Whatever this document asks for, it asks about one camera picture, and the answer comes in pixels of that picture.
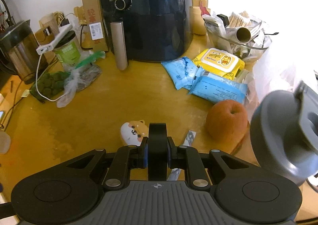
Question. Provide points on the bag of green discs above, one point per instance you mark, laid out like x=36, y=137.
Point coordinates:
x=49, y=85

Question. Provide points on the black tape roll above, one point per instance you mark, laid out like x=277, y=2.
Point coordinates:
x=157, y=152

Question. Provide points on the green lidded jar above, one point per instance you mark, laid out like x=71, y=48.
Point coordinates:
x=68, y=50

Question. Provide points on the brown round fruit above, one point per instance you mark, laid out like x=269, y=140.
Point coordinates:
x=226, y=122

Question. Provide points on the light blue wipes pack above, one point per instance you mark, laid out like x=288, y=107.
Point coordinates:
x=182, y=72

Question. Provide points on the shiba dog plush toy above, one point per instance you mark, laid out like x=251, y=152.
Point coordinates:
x=133, y=132

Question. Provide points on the grey lid shaker bottle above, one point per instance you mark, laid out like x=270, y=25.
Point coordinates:
x=283, y=133

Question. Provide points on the black air fryer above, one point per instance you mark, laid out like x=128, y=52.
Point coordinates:
x=153, y=30

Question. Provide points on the clear plastic bag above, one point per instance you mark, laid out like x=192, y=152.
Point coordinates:
x=82, y=75

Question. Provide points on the marble pattern bar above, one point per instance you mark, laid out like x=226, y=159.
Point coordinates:
x=175, y=173

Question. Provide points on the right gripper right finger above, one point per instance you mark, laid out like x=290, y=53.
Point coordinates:
x=194, y=170

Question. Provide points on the tall cardboard box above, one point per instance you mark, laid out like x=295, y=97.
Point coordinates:
x=95, y=24

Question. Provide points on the steel electric kettle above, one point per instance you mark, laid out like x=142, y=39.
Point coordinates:
x=19, y=52

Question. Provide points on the glass bowl with clutter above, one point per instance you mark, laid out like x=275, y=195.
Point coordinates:
x=241, y=36

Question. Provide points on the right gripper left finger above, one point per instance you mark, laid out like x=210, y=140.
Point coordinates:
x=120, y=163

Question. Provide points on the yellow wipes pack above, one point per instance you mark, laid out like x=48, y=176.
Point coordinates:
x=219, y=62

